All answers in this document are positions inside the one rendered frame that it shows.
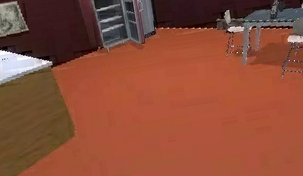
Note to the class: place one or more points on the grey dining table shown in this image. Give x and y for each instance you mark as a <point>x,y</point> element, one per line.
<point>283,16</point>

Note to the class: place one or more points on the grey bottle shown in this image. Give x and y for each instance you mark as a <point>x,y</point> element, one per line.
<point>274,7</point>

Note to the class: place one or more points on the wooden counter with white top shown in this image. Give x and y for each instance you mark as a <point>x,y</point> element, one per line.
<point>13,121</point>

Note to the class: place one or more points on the framed grey wall picture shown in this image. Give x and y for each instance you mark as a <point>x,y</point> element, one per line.
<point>1,19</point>

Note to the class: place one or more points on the open grey fridge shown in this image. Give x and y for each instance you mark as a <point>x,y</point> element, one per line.
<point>117,12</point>

